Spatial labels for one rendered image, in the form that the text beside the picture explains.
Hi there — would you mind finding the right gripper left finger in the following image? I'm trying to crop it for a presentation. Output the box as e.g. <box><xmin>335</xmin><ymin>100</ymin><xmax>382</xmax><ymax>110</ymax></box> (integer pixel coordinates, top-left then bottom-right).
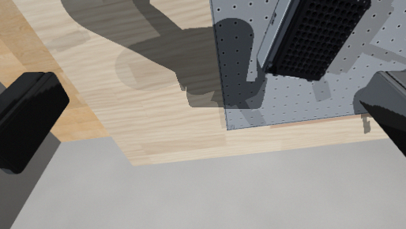
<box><xmin>0</xmin><ymin>72</ymin><xmax>70</xmax><ymax>175</ymax></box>

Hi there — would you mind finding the grey perforated breadboard plate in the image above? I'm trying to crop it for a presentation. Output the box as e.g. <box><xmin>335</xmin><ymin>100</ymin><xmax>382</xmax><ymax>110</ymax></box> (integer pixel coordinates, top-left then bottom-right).
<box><xmin>209</xmin><ymin>0</ymin><xmax>406</xmax><ymax>130</ymax></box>

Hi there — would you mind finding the black well plate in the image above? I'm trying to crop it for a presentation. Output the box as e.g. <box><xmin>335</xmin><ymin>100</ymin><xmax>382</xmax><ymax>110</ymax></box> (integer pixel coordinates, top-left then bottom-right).
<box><xmin>269</xmin><ymin>0</ymin><xmax>371</xmax><ymax>81</ymax></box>

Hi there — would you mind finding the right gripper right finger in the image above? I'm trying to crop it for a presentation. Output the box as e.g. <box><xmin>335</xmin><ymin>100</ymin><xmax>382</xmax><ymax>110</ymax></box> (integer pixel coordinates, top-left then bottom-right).
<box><xmin>359</xmin><ymin>71</ymin><xmax>406</xmax><ymax>157</ymax></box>

